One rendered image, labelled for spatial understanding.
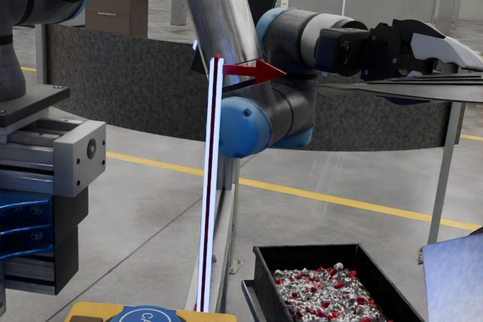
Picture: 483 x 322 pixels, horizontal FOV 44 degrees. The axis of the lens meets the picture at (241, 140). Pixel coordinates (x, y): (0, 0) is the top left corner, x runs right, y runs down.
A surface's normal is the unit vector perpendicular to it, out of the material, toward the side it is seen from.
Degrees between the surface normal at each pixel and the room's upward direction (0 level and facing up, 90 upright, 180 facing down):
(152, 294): 0
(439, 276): 55
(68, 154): 90
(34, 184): 90
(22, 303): 0
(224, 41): 81
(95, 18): 90
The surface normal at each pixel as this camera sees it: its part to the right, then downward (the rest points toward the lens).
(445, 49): -0.81, 0.00
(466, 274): -0.65, -0.46
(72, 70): -0.63, 0.18
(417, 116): 0.37, 0.29
